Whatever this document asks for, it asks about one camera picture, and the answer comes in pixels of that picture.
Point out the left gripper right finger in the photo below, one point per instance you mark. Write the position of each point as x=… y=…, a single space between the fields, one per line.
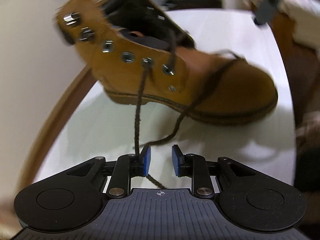
x=195 y=167

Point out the tan leather boot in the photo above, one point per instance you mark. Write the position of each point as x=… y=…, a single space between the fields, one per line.
x=119 y=38

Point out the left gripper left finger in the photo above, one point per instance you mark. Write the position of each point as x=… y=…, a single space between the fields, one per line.
x=124 y=169

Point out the dark brown shoelace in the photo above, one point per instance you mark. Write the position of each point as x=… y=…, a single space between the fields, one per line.
x=209 y=88

